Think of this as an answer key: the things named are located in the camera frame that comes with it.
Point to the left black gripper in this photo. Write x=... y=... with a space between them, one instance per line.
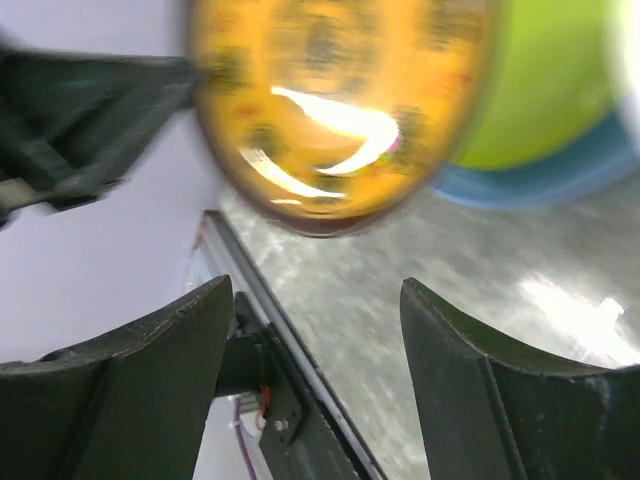
x=72 y=127

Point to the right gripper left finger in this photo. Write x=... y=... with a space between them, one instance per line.
x=129 y=404

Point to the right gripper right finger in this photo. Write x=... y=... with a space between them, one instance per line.
x=493 y=407

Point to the blue yellow pattern plate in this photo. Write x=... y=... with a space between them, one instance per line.
x=325 y=116

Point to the light blue plate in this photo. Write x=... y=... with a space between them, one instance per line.
x=594 y=162

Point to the lime green plate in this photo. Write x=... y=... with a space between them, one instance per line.
x=549 y=84

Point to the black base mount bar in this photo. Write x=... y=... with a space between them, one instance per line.
x=302 y=438

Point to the aluminium rail frame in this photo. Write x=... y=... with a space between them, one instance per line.
x=218 y=250

